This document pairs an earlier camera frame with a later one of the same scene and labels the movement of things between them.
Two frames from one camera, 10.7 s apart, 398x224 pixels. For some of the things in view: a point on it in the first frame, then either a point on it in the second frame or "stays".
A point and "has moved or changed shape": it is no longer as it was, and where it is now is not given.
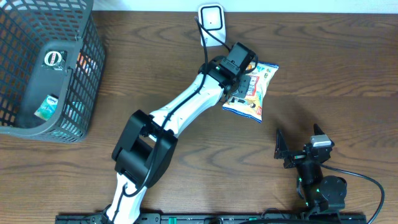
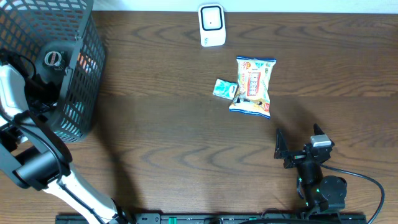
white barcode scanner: x=212 y=17 stays
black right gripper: x=281 y=152 stays
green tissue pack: x=47 y=107 has moved or changed shape
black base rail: x=218 y=219 stays
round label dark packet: x=55 y=59 stays
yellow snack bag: x=251 y=106 has moved or changed shape
